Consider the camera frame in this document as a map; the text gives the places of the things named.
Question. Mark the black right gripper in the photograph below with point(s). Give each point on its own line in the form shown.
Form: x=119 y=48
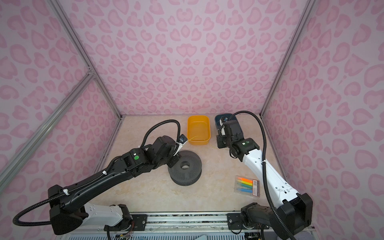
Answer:
x=220 y=143

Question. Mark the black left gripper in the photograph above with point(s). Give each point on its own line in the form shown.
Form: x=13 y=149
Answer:
x=174 y=161

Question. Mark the dark grey cable spool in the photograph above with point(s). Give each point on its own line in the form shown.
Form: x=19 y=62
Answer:
x=187 y=169

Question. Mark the yellow plastic tray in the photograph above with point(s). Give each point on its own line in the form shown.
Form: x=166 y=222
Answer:
x=198 y=130

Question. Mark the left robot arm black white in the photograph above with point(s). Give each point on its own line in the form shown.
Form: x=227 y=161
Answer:
x=71 y=208

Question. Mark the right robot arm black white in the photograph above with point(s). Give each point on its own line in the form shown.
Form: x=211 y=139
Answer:
x=288 y=212

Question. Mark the teal plastic tray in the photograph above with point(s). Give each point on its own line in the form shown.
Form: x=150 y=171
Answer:
x=226 y=124

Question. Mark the pack of coloured markers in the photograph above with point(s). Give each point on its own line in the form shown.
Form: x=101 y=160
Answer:
x=246 y=186

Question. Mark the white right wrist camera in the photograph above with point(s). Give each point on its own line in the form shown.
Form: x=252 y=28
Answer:
x=222 y=120

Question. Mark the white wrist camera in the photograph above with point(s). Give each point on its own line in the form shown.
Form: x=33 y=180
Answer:
x=181 y=142
x=222 y=120

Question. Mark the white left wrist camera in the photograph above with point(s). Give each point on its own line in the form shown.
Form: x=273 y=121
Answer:
x=181 y=142

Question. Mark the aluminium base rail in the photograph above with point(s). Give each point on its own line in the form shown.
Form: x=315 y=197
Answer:
x=179 y=226

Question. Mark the right aluminium corner post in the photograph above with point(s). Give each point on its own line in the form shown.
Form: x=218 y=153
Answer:
x=307 y=13

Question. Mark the aluminium corner frame post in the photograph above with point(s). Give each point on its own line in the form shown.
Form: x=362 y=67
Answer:
x=79 y=46

